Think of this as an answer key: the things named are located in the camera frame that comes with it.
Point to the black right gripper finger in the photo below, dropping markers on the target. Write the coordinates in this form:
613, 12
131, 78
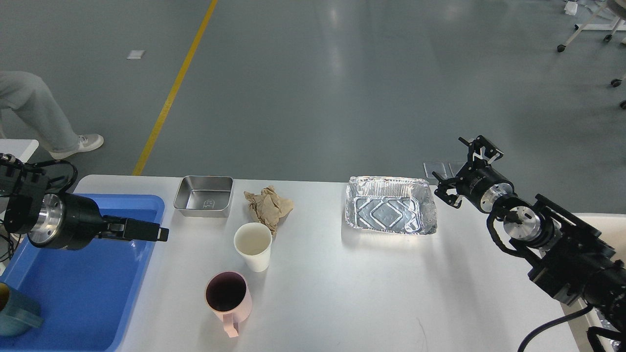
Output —
481, 152
444, 186

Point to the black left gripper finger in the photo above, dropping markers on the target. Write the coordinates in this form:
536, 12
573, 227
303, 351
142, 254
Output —
129, 226
161, 237

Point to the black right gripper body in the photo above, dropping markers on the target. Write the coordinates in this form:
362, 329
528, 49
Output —
483, 187

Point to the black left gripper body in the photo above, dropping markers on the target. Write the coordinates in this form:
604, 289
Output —
67, 222

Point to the stainless steel rectangular tray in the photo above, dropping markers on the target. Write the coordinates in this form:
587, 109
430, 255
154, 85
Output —
204, 196

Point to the pink plastic mug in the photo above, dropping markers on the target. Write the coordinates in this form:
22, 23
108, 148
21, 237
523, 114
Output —
229, 297

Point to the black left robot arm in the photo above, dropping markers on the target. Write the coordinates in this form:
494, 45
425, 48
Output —
25, 185

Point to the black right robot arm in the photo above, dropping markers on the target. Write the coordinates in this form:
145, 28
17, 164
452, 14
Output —
569, 260

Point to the aluminium foil tray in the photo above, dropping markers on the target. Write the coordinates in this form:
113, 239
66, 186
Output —
393, 205

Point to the blue plastic tray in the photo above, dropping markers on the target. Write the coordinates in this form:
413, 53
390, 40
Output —
86, 296

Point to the white paper cup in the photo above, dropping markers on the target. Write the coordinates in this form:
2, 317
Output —
253, 242

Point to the teal mug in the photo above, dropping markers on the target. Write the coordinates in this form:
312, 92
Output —
18, 312

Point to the crumpled brown paper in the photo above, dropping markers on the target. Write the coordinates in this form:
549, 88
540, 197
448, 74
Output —
268, 207

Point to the person in white clothes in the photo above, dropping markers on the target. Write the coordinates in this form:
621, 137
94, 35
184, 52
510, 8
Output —
31, 100

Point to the white bin right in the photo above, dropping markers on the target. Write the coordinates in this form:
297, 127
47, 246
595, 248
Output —
602, 286

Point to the white wheeled cart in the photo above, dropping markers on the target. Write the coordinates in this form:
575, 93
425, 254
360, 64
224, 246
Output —
615, 7

